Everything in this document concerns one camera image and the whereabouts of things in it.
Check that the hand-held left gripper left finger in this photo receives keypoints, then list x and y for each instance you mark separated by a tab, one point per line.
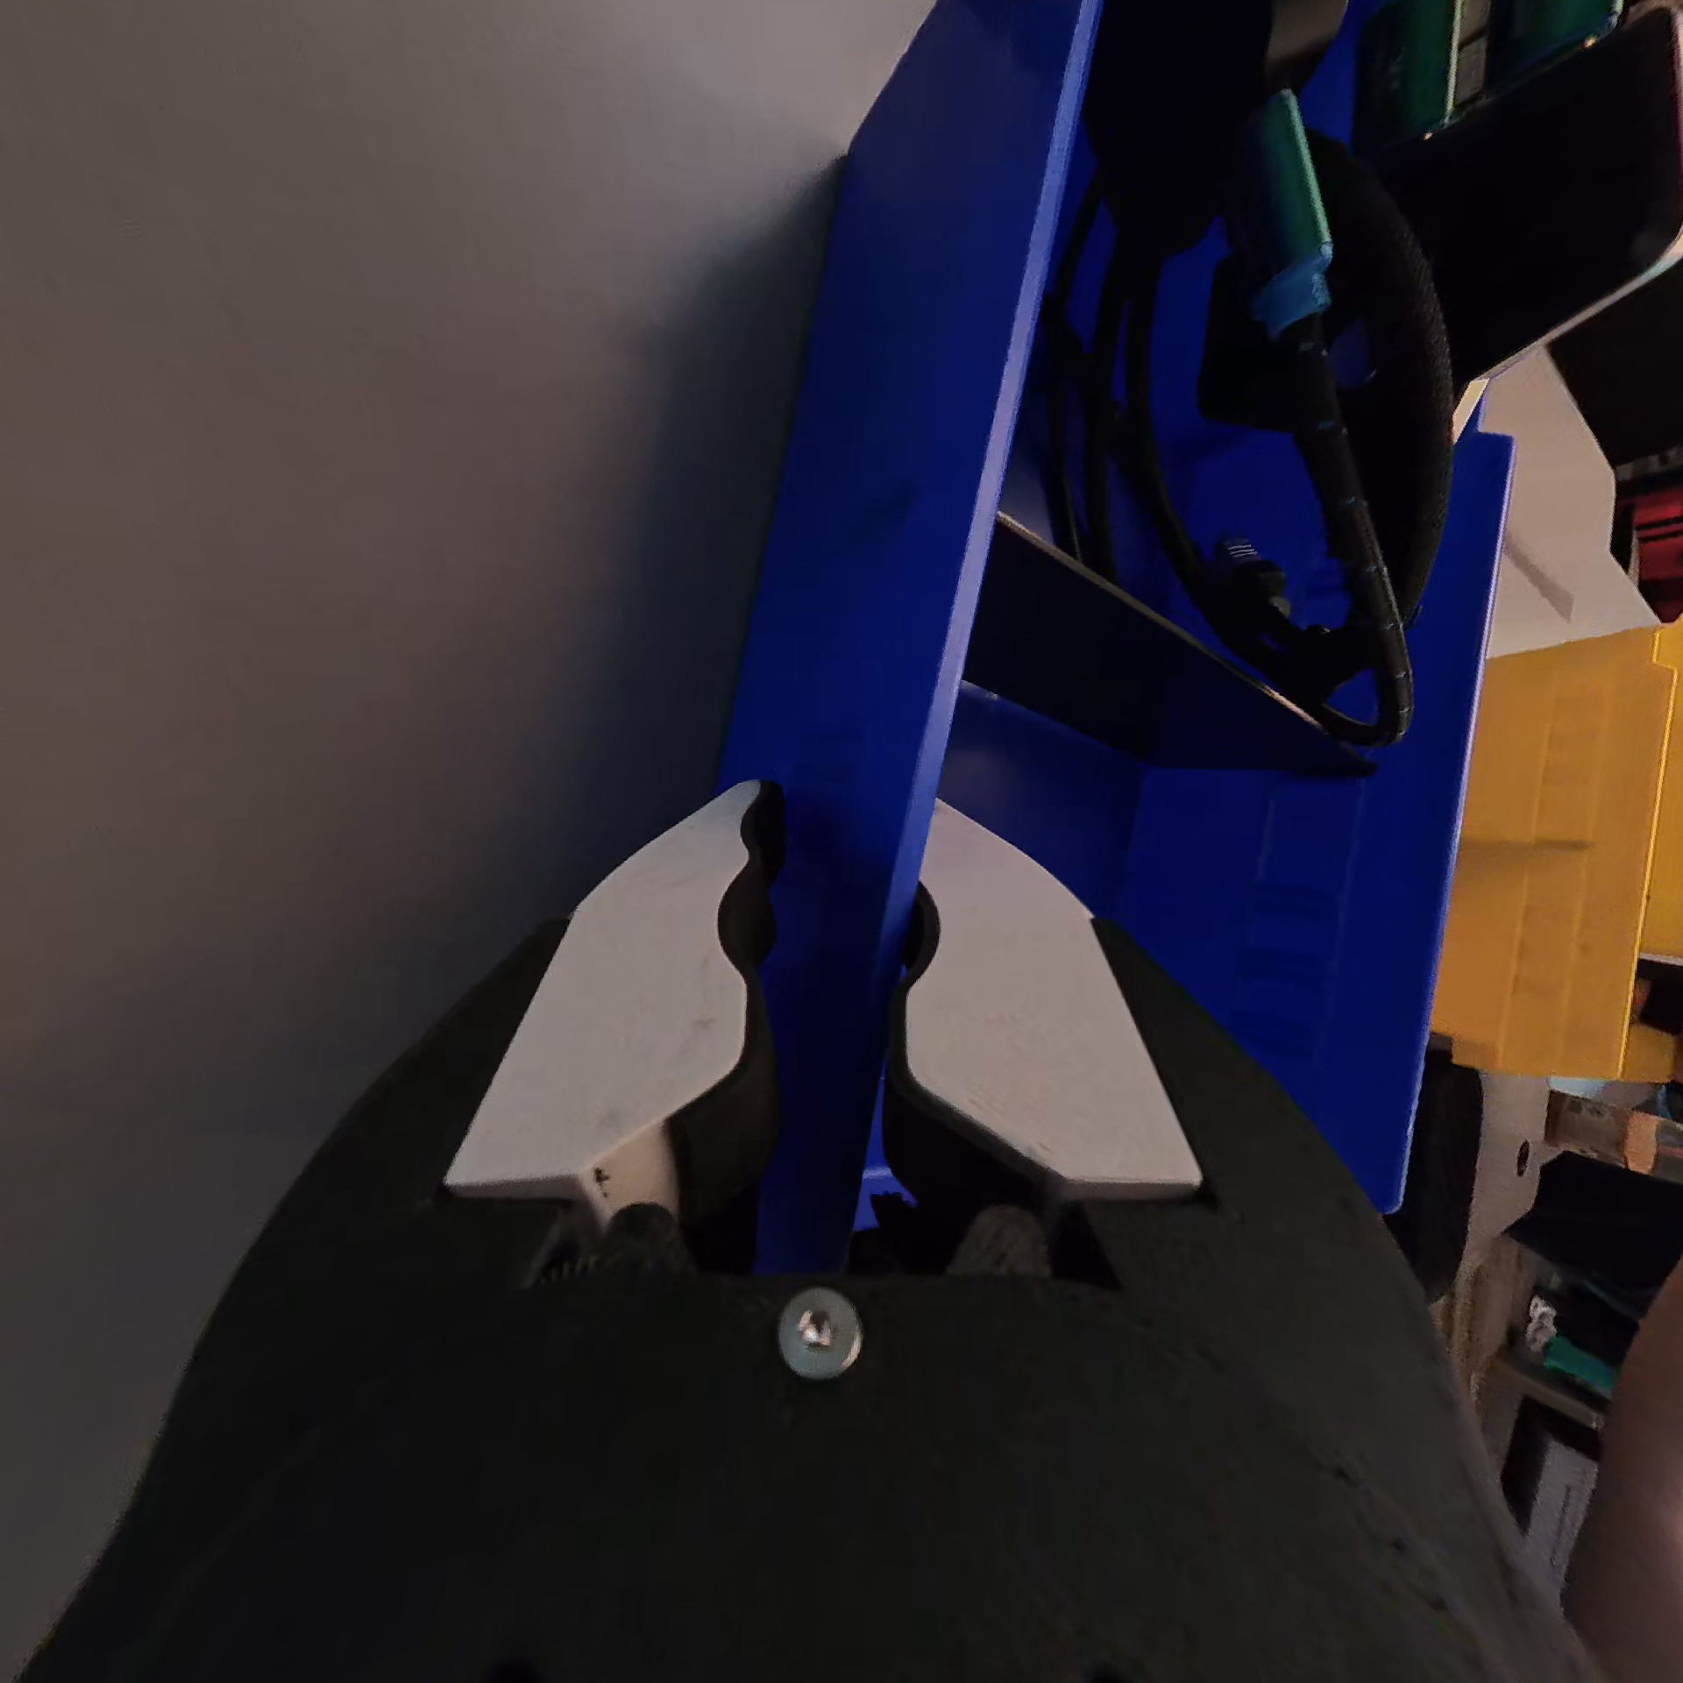
631	1026

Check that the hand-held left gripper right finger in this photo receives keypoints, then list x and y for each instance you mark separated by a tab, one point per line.
1039	1052

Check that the blue storage bin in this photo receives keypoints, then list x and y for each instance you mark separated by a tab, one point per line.
853	526

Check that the yellow storage bin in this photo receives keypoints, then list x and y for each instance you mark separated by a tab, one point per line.
1552	855

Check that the black bin divider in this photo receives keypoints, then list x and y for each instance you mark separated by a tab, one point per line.
1119	669

